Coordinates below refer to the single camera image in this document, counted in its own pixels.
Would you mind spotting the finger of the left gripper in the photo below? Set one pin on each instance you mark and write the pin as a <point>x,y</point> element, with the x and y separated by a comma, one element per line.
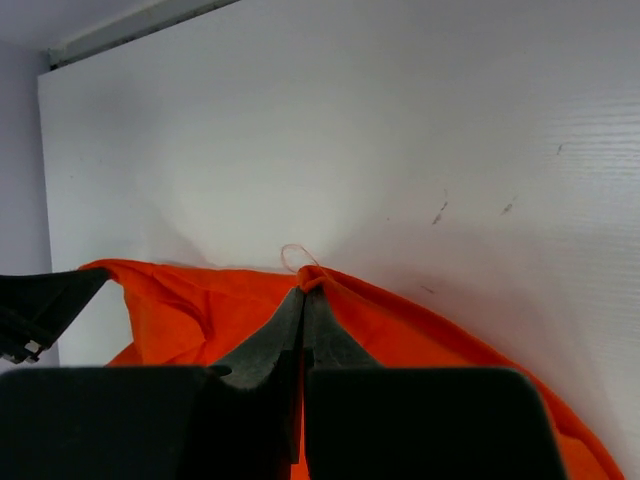
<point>37,309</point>

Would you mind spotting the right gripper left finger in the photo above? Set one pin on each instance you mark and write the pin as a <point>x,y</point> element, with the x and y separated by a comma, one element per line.
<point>261,380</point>

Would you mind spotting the metal rail at table edge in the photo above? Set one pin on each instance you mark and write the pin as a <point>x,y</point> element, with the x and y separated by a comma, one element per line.
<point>128,28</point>

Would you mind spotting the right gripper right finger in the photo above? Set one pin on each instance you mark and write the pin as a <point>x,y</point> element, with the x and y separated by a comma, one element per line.
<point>326,344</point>

